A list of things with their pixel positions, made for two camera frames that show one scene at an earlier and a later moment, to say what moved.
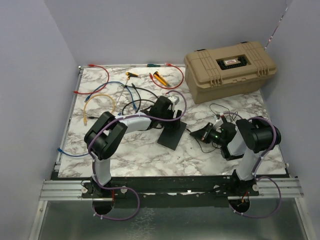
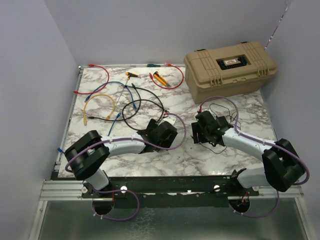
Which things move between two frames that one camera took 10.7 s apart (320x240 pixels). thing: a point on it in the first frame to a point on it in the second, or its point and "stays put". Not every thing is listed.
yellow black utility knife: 161,78 stays put
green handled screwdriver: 153,65 stays put
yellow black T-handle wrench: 129,74 stays put
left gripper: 171,124 to 166,144
